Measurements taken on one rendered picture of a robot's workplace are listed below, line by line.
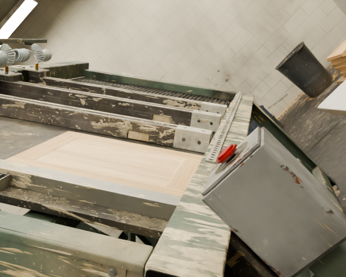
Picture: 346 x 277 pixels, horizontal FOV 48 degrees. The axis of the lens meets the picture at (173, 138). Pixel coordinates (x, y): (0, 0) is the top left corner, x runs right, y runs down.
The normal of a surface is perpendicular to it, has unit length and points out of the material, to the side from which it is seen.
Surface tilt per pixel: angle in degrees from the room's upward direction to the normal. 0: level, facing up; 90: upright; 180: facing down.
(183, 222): 54
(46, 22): 90
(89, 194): 90
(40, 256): 90
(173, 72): 90
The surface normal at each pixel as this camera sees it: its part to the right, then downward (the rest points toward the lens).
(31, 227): 0.12, -0.96
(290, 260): -0.22, 0.23
